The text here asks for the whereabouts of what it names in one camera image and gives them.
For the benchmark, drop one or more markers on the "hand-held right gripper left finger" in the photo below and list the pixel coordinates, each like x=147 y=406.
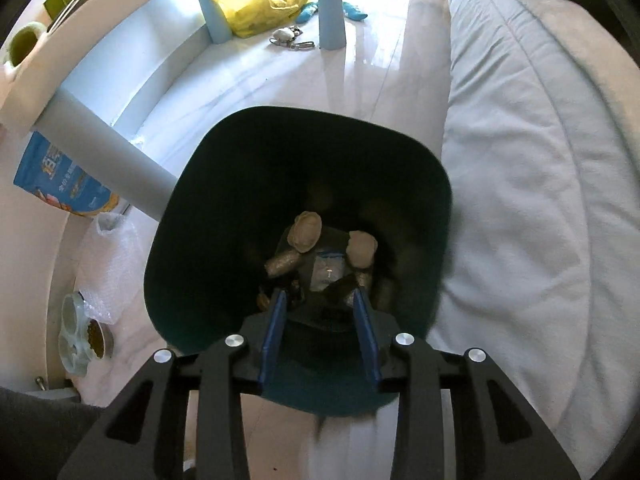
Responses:
x=272 y=340

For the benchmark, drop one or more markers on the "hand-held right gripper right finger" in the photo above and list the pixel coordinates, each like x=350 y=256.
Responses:
x=367 y=340

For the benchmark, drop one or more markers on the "silver foil wrapper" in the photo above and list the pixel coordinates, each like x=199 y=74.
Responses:
x=364 y=280

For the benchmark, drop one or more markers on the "black silver snack wrapper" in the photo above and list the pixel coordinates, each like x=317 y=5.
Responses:
x=282 y=265

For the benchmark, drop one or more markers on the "blue wipes packet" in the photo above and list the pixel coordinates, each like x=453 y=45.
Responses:
x=327 y=270

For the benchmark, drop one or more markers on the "white tissue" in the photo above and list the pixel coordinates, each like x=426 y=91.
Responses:
x=361 y=250

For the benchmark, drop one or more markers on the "black trash bin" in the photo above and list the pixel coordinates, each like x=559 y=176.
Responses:
x=240 y=185

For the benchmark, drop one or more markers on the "clear bubble wrap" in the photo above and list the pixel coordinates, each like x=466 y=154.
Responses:
x=107 y=265

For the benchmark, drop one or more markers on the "pale green pet feeder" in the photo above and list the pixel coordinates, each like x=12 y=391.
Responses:
x=75 y=330

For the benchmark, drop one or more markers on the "small metal door stop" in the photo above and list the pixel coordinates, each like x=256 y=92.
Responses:
x=40 y=383

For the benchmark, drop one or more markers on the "grey cloth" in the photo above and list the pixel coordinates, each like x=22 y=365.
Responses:
x=35 y=435

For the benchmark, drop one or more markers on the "light blue table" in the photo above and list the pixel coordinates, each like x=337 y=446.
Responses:
x=85 y=125

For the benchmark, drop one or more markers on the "yellow plastic bag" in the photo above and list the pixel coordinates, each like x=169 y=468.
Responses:
x=260 y=12

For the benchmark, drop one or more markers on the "teal plush toy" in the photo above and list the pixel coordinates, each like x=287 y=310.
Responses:
x=308 y=12
x=355 y=11

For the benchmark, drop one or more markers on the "cream green slipper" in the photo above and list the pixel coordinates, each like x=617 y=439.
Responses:
x=22 y=47

